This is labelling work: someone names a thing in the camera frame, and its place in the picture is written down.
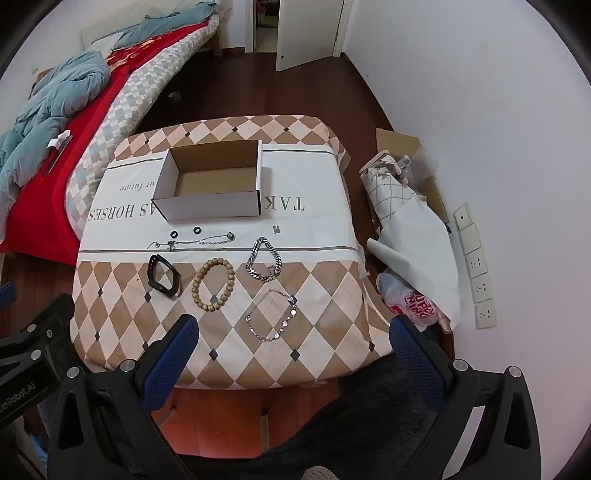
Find white door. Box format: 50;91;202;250
276;0;347;71

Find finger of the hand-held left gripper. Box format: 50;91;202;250
0;292;88;376
0;281;18;320

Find checkered tablecloth table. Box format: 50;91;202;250
71;114;393;391

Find thin silver chain necklace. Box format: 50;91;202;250
148;238;195;253

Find thick silver chain bracelet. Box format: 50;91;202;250
246;237;282;283

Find white door frame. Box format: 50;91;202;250
245;0;257;54

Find clear plastic wrap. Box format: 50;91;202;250
405;145;440;191

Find red printed plastic bag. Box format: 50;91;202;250
378;272;441;331

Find silver charm bracelet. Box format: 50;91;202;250
245;288;298;342

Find white wall socket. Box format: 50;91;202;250
475;299;498;330
469;273;493;304
464;249;488;278

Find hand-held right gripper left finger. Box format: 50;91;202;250
46;314;200;480

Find rolled checkered fabric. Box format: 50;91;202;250
360;150;428;232

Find white cloth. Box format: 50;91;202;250
367;194;462;333

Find bed with checkered sheet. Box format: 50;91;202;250
65;14;223;232

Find cardboard box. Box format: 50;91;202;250
151;140;264;221

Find grey fuzzy slipper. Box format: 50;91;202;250
302;465;342;480

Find flat brown cardboard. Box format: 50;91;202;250
375;128;448;222

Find white blank wall plate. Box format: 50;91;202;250
459;226;482;254

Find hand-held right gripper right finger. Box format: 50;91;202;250
389;315;542;480

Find teal blanket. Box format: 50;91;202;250
111;0;219;49

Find dark fuzzy trousers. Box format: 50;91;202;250
265;354;445;480

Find thin grey stick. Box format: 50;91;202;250
45;138;70;174

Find white coaxial wall plate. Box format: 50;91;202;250
453;203;476;230

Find wooden bead bracelet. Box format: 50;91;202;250
191;257;236;313

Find light blue quilt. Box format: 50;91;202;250
0;50;112;213

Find bed with red blanket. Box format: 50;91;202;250
0;23;213;268

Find black wrist band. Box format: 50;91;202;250
147;254;182;299

